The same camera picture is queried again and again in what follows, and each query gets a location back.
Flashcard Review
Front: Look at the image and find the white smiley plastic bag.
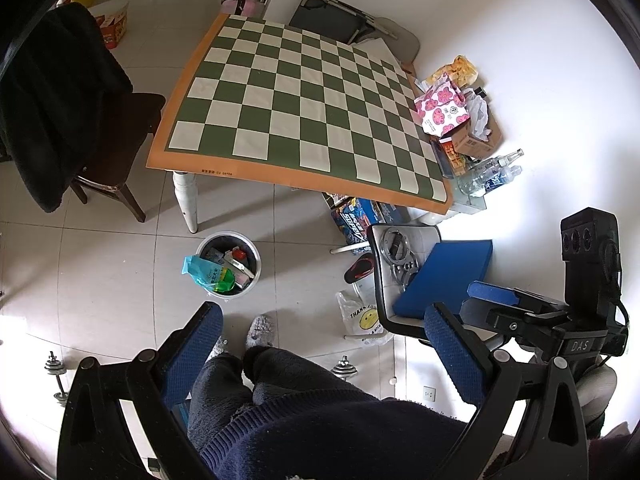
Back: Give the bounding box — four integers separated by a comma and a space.
336, 290, 396, 347

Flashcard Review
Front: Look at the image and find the silver metal ring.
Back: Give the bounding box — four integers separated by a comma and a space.
390, 259, 422, 287
380, 228, 417, 264

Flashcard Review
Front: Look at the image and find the brown cardboard box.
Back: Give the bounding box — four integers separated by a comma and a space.
440, 110, 504, 162

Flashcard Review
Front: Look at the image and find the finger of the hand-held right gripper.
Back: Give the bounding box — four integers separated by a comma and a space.
467, 281, 522, 309
459, 299, 572, 334

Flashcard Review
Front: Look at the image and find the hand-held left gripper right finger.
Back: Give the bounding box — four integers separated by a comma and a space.
423, 302, 591, 480

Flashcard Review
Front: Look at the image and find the person's right hand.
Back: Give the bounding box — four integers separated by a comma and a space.
575, 364, 617, 413

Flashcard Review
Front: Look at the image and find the person in dark clothes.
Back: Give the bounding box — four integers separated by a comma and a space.
186, 345, 383, 480

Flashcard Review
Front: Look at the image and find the dark wooden chair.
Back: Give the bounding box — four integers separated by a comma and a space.
69, 92, 167, 224

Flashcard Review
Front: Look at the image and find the black folded chair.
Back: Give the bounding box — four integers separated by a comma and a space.
289, 0, 401, 47

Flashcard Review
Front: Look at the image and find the red black slipper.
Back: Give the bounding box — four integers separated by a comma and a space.
344, 255, 375, 285

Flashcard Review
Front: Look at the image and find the yellow snack bag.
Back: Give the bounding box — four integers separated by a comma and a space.
425, 55, 479, 92

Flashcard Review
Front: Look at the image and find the pink floral paper bag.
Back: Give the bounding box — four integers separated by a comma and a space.
414, 72, 472, 139

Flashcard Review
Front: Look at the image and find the small metal dumbbell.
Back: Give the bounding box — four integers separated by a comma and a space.
44, 351, 71, 408
331, 355, 360, 379

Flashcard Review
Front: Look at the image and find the blue printed carton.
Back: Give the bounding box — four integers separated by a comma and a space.
330, 197, 412, 247

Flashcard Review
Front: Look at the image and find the blue foam cushion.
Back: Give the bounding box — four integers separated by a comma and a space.
393, 240, 494, 319

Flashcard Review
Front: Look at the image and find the orange snack box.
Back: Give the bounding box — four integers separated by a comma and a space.
440, 137, 469, 179

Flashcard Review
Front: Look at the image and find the dark cloth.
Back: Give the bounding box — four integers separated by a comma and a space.
0, 2, 134, 214

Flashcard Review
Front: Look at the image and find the grey round trash bin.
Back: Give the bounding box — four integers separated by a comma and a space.
195, 231, 262, 301

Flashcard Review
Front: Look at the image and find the orange printed cardboard box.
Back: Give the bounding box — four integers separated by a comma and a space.
94, 2, 130, 50

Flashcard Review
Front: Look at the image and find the clear plastic bottle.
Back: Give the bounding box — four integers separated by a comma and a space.
470, 148, 525, 176

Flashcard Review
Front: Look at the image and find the teal plastic bag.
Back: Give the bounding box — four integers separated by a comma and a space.
181, 255, 232, 292

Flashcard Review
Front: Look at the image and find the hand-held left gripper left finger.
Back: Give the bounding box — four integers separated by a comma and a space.
57, 301, 225, 480

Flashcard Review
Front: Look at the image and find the clear blue label bottle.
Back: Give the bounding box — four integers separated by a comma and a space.
456, 165, 524, 198

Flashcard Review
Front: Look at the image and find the green white checkered tablecloth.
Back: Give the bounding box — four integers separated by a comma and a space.
146, 12, 454, 216

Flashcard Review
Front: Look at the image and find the person's navy sweater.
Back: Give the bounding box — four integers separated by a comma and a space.
200, 385, 507, 480

